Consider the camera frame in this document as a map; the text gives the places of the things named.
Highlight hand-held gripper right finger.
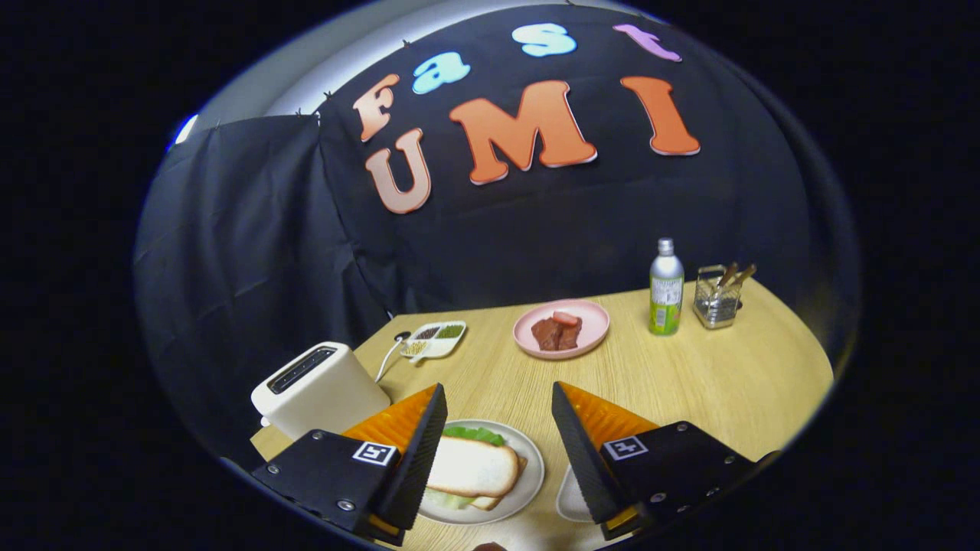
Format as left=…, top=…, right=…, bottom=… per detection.
left=551, top=381, right=778, bottom=541

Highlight divided white seasoning dish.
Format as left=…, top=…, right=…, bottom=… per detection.
left=400, top=321, right=468, bottom=364

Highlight white toaster cable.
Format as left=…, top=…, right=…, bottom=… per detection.
left=374, top=337, right=407, bottom=383

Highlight pink plate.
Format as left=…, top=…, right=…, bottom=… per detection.
left=513, top=299, right=611, bottom=360

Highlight green lettuce leaf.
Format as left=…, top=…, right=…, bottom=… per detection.
left=423, top=425, right=506, bottom=510

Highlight square toast slice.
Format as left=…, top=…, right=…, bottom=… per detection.
left=469, top=455, right=529, bottom=511

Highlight wire cutlery basket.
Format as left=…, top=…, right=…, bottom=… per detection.
left=694, top=265, right=743, bottom=330

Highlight black backdrop cloth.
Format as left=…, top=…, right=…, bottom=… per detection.
left=132, top=4, right=862, bottom=475

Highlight oblong white plate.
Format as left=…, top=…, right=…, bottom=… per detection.
left=556, top=464, right=594, bottom=523

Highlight plain bread slice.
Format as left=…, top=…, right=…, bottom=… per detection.
left=426, top=436, right=521, bottom=499

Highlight round white plate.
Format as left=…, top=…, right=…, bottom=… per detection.
left=417, top=419, right=546, bottom=526

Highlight silver green drink bottle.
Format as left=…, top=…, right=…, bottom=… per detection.
left=649, top=237, right=685, bottom=337

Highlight brown meat pieces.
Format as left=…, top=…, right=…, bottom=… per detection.
left=531, top=317, right=583, bottom=352

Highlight white toaster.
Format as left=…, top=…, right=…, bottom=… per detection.
left=251, top=341, right=391, bottom=441

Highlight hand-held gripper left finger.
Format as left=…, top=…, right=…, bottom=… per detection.
left=251, top=383, right=449, bottom=547

